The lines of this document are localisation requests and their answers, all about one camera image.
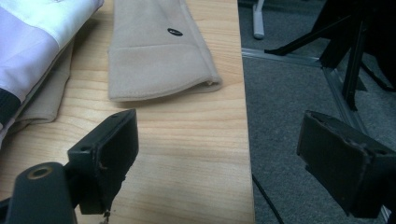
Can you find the black tripod stand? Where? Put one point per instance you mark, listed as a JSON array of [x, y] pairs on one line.
[[355, 62]]

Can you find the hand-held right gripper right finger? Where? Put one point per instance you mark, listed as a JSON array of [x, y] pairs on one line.
[[339, 161]]

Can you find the white and purple ski glove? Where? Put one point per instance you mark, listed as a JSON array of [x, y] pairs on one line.
[[28, 46]]

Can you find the beige fabric glove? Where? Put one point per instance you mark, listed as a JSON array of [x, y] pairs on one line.
[[49, 99], [155, 62]]

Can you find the white metal frame stand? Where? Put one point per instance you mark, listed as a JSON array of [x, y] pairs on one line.
[[258, 21]]

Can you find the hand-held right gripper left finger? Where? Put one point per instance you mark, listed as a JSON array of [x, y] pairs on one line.
[[106, 161]]

